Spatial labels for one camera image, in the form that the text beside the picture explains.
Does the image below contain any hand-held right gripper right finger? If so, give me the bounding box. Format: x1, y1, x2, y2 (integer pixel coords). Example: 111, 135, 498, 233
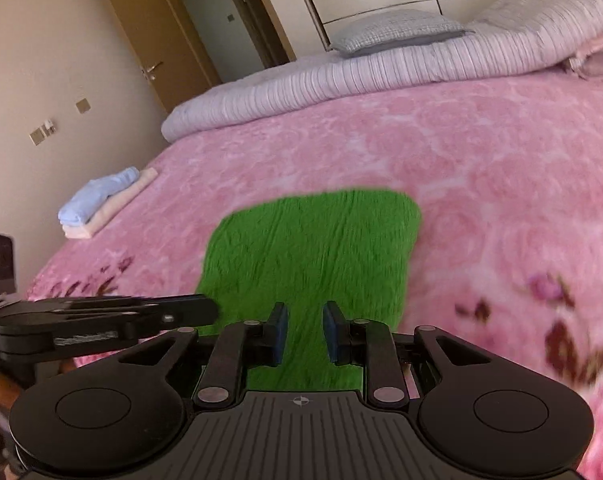
322, 300, 493, 407

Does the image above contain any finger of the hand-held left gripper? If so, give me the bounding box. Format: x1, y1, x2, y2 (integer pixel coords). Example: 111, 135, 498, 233
56, 296, 220, 335
27, 296, 202, 313

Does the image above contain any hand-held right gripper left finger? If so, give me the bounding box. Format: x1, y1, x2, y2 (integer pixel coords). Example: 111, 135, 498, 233
117, 302, 288, 409

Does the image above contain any green knit sweater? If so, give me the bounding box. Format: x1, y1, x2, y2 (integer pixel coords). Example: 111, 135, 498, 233
194, 187, 423, 392

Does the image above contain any folded cream garment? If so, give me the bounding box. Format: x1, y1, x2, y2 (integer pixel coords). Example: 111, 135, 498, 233
62, 167, 159, 240

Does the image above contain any folded light blue garment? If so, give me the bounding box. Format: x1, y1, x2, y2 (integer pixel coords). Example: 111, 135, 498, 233
57, 167, 141, 227

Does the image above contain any pink floral blanket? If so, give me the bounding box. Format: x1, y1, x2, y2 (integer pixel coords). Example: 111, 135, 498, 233
25, 72, 603, 480

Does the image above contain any lilac striped duvet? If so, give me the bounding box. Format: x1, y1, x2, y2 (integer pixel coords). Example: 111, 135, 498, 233
160, 0, 603, 144

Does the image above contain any brown wooden door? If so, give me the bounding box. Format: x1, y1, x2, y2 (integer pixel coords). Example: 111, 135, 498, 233
91, 0, 223, 115

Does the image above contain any grey checked pillow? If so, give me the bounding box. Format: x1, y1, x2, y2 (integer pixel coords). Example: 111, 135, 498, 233
329, 9, 475, 58

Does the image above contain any pink pillow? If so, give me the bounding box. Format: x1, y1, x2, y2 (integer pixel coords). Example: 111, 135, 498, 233
564, 30, 603, 80

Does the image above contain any dark door frame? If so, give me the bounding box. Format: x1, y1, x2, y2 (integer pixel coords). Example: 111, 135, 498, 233
215, 0, 298, 70

